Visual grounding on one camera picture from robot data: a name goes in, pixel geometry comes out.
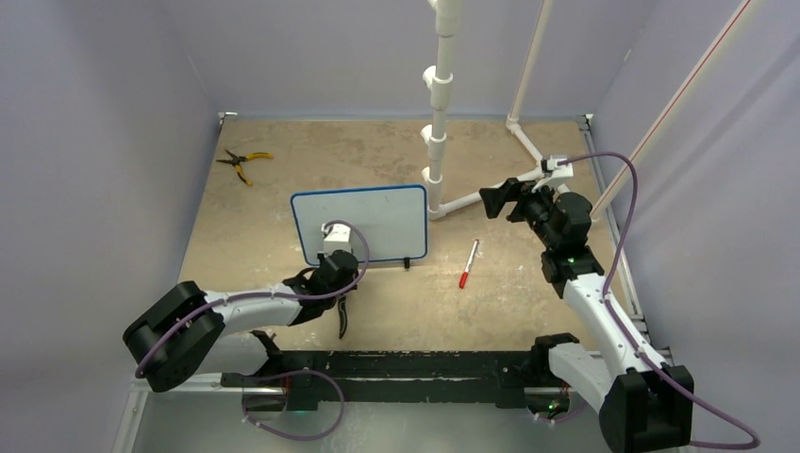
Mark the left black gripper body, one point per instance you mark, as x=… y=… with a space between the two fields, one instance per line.
x=321 y=257

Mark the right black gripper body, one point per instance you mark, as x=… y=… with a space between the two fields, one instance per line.
x=535 y=207

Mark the blue framed whiteboard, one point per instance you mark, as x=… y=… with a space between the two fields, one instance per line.
x=393 y=220

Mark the white red marker pen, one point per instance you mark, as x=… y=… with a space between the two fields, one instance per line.
x=469 y=264

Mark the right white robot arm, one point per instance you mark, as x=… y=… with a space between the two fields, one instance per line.
x=635 y=392

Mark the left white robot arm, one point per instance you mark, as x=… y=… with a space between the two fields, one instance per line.
x=188 y=331

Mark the black handled wire stripper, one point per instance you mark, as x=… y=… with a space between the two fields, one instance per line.
x=343 y=316

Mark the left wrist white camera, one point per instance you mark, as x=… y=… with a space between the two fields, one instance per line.
x=337 y=236

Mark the wrist white camera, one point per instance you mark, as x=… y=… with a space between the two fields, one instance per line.
x=337 y=236
x=556 y=170

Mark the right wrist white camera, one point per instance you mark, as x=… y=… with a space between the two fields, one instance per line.
x=556 y=170

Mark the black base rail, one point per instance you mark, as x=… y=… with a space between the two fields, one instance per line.
x=505 y=379

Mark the yellow handled pliers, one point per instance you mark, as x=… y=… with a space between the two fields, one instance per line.
x=237 y=162

